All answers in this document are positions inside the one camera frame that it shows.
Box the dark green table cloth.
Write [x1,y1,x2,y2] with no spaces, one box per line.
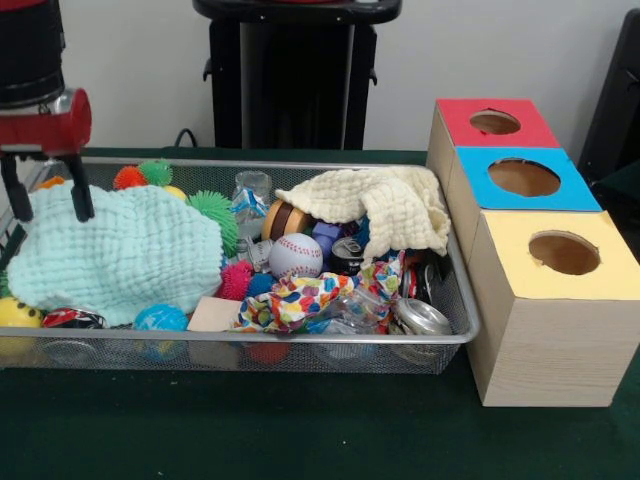
[0,145,640,480]

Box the crushed printed drink can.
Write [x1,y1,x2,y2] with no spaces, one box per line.
[389,297,454,337]

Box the blue globe ball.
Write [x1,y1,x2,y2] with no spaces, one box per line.
[133,302,192,334]

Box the red and black crushed can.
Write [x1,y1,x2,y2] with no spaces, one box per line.
[40,307,109,330]

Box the yellow ball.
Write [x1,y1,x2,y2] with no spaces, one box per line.
[0,295,45,356]

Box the black furniture frame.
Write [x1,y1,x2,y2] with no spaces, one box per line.
[577,7,640,186]

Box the clear mesh bin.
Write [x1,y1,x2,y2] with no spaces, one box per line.
[0,157,482,376]

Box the toy burger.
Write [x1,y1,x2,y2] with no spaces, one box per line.
[262,198,312,240]

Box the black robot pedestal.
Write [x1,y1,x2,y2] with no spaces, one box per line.
[192,0,404,150]

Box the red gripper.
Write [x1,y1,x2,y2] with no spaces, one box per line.
[0,88,95,224]

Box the green spiky ball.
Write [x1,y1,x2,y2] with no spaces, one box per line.
[187,189,240,257]

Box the white baseball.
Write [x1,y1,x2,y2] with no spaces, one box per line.
[268,233,325,280]

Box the light blue waffle cloth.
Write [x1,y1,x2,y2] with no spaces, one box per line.
[5,178,225,326]

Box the beige foam block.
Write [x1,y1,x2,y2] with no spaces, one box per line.
[187,295,239,332]

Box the colourful spotted cloth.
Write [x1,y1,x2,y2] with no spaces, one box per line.
[232,249,406,335]

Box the cream waffle cloth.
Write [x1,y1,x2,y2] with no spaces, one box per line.
[274,167,452,269]

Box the wooden box with three holes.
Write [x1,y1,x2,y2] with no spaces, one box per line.
[427,97,640,407]

